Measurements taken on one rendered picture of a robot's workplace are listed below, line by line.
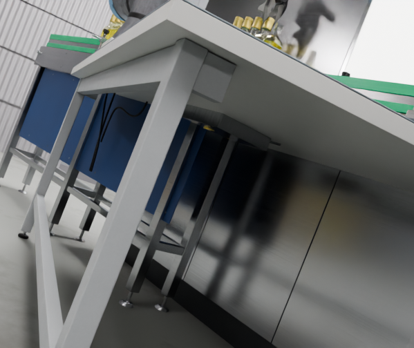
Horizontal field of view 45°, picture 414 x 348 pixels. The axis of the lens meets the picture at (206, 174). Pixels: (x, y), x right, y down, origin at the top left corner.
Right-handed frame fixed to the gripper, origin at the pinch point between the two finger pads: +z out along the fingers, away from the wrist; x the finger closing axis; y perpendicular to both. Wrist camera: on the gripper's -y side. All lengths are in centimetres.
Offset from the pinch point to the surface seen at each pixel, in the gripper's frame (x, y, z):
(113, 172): 14, 40, 75
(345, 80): 4, -46, 20
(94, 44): 14, 103, 22
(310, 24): -12.0, -8.7, -4.8
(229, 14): -14.5, 44.1, -10.1
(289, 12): -11.9, 4.5, -9.4
